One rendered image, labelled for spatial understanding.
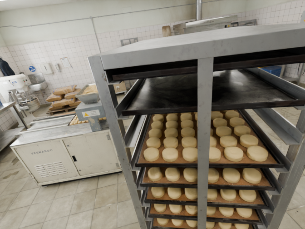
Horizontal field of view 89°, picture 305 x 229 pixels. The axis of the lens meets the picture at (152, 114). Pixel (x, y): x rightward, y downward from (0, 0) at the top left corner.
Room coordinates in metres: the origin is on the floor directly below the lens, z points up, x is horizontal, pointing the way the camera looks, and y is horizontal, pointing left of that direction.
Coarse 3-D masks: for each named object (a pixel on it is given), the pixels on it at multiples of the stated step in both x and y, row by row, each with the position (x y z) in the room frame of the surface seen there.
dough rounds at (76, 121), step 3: (75, 117) 2.07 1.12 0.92; (105, 117) 1.92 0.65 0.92; (72, 120) 1.98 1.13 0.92; (75, 120) 1.96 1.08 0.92; (78, 120) 1.96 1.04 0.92; (84, 120) 1.92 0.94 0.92; (87, 120) 1.90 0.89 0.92; (72, 123) 1.89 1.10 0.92; (75, 123) 1.89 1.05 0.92; (78, 123) 1.90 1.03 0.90; (81, 123) 1.89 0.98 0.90
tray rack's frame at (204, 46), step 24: (288, 24) 0.42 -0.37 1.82; (120, 48) 0.49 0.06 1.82; (144, 48) 0.35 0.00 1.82; (168, 48) 0.32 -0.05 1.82; (192, 48) 0.31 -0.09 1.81; (216, 48) 0.30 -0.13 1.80; (240, 48) 0.29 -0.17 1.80; (264, 48) 0.28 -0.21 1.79; (288, 48) 0.28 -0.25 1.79; (96, 72) 0.35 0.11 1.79; (120, 120) 0.36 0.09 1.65; (120, 144) 0.35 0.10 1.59; (288, 192) 0.26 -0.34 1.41
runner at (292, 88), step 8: (256, 72) 0.51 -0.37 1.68; (264, 72) 0.46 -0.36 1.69; (264, 80) 0.45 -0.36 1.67; (272, 80) 0.41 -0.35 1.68; (280, 80) 0.38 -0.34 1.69; (280, 88) 0.37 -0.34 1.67; (288, 88) 0.34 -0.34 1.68; (296, 88) 0.32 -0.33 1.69; (296, 96) 0.31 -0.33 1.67; (304, 96) 0.29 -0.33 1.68
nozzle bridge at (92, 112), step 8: (80, 104) 1.87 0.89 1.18; (88, 104) 1.83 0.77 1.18; (96, 104) 1.79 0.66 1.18; (80, 112) 1.71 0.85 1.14; (88, 112) 1.71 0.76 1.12; (96, 112) 1.72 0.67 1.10; (80, 120) 1.71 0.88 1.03; (88, 120) 1.71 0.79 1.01; (96, 120) 1.72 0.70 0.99; (96, 128) 1.72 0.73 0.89
